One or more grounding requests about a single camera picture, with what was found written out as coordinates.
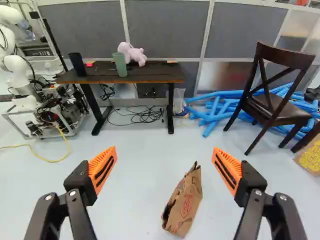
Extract dark wooden chair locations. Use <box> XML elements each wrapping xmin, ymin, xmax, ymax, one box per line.
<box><xmin>223</xmin><ymin>41</ymin><xmax>316</xmax><ymax>156</ymax></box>

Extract blue foam tubes pile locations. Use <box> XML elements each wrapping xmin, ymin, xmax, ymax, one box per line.
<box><xmin>184</xmin><ymin>82</ymin><xmax>320</xmax><ymax>141</ymax></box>

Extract yellow floor cable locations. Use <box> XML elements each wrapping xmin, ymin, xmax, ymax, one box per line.
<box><xmin>0</xmin><ymin>124</ymin><xmax>71</xmax><ymax>164</ymax></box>

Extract brown printed paper bag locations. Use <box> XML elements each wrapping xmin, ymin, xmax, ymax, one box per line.
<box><xmin>161</xmin><ymin>161</ymin><xmax>203</xmax><ymax>239</ymax></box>

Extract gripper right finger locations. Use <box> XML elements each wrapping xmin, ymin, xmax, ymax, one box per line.
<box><xmin>211</xmin><ymin>146</ymin><xmax>309</xmax><ymax>240</ymax></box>

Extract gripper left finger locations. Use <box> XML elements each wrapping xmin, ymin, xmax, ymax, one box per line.
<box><xmin>23</xmin><ymin>144</ymin><xmax>118</xmax><ymax>240</ymax></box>

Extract dark wooden table black legs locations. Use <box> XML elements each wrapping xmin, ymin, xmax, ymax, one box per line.
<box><xmin>55</xmin><ymin>59</ymin><xmax>185</xmax><ymax>137</ymax></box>

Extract black cylinder speaker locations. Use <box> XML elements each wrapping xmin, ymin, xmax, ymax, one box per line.
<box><xmin>67</xmin><ymin>52</ymin><xmax>88</xmax><ymax>78</ymax></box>

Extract cardboard box yellow print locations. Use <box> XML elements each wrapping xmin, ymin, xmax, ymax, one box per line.
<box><xmin>292</xmin><ymin>139</ymin><xmax>320</xmax><ymax>178</ymax></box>

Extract green tumbler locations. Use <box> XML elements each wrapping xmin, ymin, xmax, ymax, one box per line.
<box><xmin>111</xmin><ymin>51</ymin><xmax>128</xmax><ymax>78</ymax></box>

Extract pink plush toy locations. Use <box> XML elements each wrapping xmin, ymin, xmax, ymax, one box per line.
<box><xmin>117</xmin><ymin>41</ymin><xmax>148</xmax><ymax>68</ymax></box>

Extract white robot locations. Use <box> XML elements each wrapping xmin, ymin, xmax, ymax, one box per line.
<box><xmin>0</xmin><ymin>4</ymin><xmax>90</xmax><ymax>140</ymax></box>

